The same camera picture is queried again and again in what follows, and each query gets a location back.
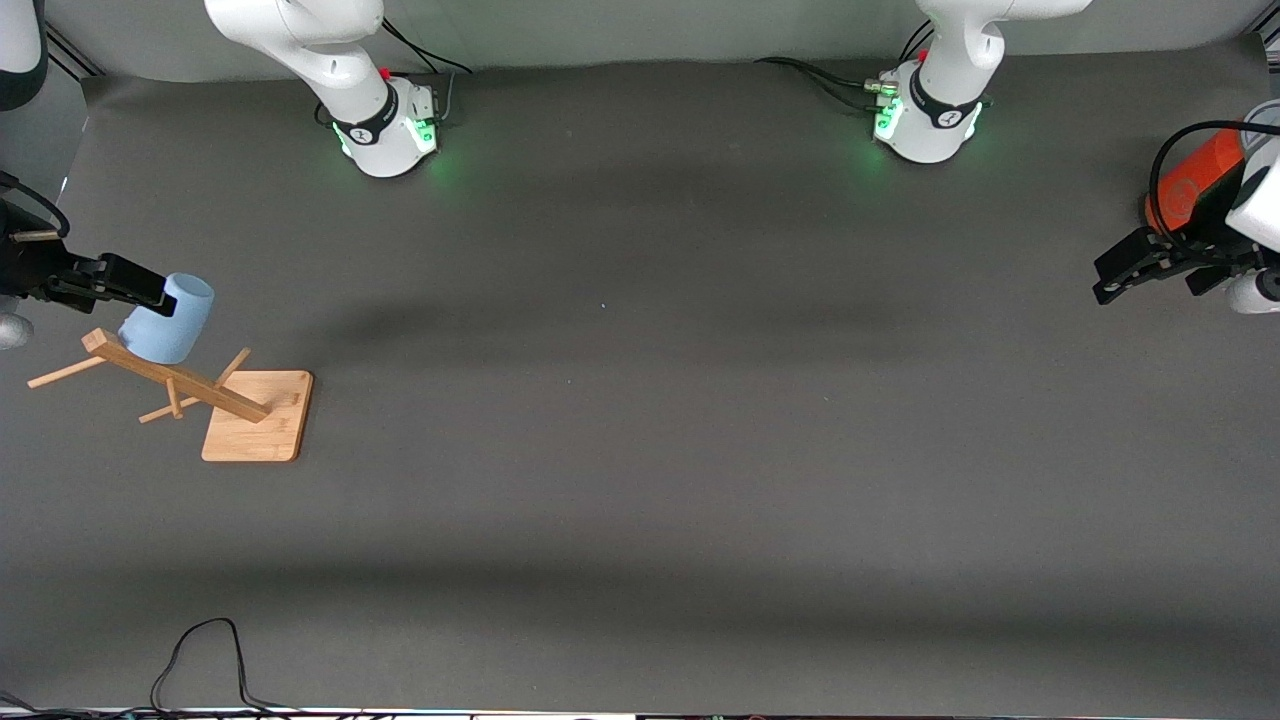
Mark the light blue cup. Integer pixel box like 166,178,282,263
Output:
118,272,215,365

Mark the orange can with grey lid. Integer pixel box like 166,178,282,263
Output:
1145,128,1251,236

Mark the wooden mug tree rack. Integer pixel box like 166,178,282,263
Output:
27,328,314,463

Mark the dark grey table mat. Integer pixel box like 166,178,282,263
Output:
0,40,1280,716

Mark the aluminium frame rail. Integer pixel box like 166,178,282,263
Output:
42,25,106,79

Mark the thin black looped cable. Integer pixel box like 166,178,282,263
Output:
150,618,301,713

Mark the black right arm base cable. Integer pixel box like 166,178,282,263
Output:
380,18,473,126

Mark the black arm base cable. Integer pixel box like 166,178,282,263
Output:
380,18,473,126
755,20,933,111

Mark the black left arm base cable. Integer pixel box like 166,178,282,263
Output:
755,20,933,111

